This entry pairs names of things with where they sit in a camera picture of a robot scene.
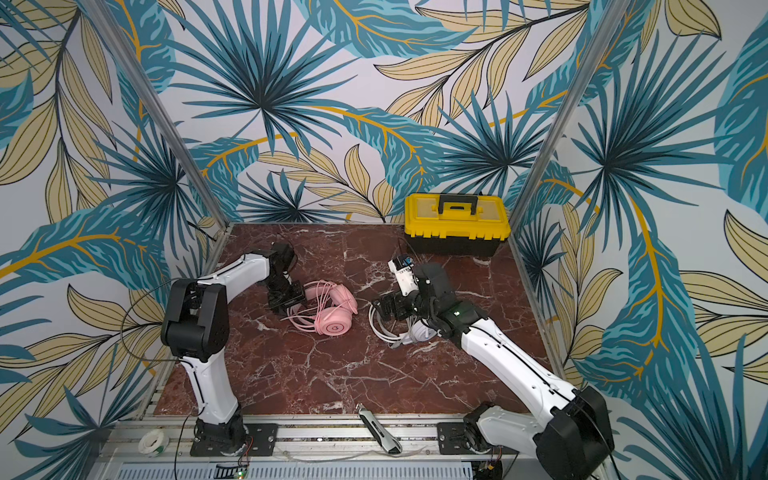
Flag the white grey headphones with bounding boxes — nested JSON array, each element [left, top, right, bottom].
[[368, 301, 437, 349]]

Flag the pink headphones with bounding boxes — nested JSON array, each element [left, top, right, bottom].
[[285, 280, 358, 337]]

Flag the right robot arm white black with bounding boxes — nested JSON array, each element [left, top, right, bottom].
[[387, 256, 615, 479]]

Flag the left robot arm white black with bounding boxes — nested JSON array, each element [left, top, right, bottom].
[[161, 243, 305, 426]]

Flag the yellow black toolbox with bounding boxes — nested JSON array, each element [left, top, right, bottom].
[[404, 193, 511, 258]]

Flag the grey utility knife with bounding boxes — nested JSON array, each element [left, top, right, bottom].
[[357, 404, 403, 455]]

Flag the white tape roll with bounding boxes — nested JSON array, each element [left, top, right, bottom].
[[138, 429, 170, 458]]

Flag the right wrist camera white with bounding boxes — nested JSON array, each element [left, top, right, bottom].
[[388, 255, 418, 297]]

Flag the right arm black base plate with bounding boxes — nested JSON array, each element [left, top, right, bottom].
[[436, 421, 494, 455]]

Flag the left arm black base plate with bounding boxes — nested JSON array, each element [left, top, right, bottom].
[[190, 421, 278, 457]]

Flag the aluminium front rail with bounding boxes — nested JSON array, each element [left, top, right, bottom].
[[89, 413, 607, 480]]

